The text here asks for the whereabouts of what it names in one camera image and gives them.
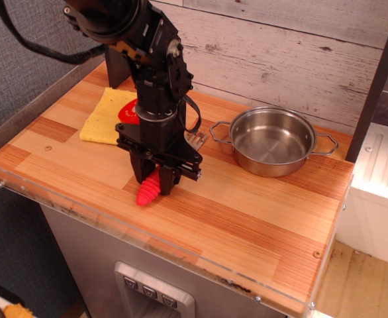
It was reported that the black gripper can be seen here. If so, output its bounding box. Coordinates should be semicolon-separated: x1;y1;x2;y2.
115;113;203;195

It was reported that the red handled metal fork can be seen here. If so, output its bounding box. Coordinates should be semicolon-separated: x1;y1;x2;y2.
136;131;207;206

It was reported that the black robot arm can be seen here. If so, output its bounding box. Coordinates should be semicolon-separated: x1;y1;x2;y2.
66;1;203;195

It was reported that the red toy tomato half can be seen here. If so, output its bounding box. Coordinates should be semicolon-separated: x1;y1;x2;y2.
118;99;140;125

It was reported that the yellow cloth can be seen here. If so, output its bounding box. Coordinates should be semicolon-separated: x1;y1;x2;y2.
79;87;137;145

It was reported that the grey cabinet with dispenser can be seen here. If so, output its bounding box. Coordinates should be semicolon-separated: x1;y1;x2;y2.
42;206;283;317

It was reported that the small steel pot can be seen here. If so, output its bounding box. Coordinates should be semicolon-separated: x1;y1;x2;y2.
209;106;338;178

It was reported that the orange yellow object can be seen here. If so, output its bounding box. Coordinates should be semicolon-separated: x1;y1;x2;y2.
3;303;34;318

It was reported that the dark left post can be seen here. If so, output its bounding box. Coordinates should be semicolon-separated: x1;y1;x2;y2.
105;48;131;89

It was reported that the dark post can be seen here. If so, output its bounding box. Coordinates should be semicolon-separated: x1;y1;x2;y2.
346;37;388;163
105;48;131;89

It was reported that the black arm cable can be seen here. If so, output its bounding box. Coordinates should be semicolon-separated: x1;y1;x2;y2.
0;0;202;133

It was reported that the dark right post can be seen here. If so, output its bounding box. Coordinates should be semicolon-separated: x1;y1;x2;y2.
346;37;388;163

